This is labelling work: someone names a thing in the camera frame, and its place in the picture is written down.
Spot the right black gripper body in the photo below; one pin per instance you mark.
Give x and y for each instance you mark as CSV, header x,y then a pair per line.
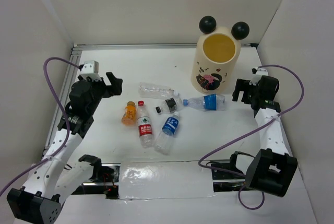
x,y
251,92

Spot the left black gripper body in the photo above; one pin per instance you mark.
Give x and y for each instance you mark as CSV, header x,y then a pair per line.
x,y
102,90

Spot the clear crushed plastic bottle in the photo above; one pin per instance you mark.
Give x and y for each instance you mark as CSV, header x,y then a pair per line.
x,y
153,91

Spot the clear bottle blue label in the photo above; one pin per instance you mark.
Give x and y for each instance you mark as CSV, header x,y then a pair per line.
x,y
212,102

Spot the orange juice bottle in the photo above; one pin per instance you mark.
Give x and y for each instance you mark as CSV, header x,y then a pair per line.
x,y
129,116

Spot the red label water bottle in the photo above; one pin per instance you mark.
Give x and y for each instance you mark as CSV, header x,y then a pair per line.
x,y
144,125

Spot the small bottle black label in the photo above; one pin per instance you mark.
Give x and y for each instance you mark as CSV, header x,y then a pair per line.
x,y
170,105

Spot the blue label bottle white cap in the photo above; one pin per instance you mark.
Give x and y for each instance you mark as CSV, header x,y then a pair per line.
x,y
165,139

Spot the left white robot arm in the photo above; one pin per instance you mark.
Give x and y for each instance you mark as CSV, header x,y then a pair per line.
x,y
43,195

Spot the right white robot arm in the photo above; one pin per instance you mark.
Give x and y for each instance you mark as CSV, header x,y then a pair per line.
x,y
272,169

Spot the cream bin with black ears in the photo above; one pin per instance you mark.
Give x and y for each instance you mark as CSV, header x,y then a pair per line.
x,y
217,51

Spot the white tape sheet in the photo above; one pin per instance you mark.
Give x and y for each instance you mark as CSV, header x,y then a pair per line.
x,y
164,180

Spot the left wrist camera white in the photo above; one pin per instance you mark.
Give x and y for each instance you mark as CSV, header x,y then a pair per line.
x,y
90,69

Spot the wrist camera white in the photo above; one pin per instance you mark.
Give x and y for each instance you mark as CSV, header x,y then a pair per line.
x,y
258,72
90,69

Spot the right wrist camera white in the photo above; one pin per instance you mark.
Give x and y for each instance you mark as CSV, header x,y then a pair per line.
x,y
258,72

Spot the aluminium rail frame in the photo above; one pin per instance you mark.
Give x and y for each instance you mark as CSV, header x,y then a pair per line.
x,y
249,56

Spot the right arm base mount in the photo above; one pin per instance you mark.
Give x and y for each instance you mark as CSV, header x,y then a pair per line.
x,y
224,181

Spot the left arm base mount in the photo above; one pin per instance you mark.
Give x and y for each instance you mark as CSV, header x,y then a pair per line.
x,y
106,183

